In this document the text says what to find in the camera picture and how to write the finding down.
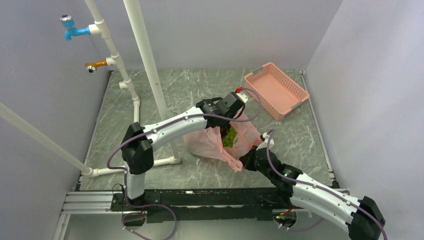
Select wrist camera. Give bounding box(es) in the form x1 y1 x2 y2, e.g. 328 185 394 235
234 87 249 104
257 132 275 150

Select pink plastic bag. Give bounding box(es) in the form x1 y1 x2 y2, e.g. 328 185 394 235
183 114 263 172

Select pink plastic basket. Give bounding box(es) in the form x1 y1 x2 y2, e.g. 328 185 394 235
244 62 310 121

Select white pvc pipe frame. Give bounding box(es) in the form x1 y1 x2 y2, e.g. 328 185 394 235
0 0 182 177

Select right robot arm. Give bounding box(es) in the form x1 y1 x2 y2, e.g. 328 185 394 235
240 147 386 240

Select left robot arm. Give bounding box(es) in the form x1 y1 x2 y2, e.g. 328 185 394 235
121 92 245 210

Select green fake grapes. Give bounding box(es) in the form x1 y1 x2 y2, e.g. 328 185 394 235
221 126 238 148

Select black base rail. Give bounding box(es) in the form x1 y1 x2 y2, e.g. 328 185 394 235
110 187 292 223

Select orange faucet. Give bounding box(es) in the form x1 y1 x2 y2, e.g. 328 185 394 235
85 59 108 74

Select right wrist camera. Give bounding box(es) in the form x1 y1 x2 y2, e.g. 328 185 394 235
257 132 275 150

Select blue faucet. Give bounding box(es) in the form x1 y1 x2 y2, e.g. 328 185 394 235
59 14 91 41

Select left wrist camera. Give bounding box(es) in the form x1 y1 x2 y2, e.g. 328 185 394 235
234 87 249 104

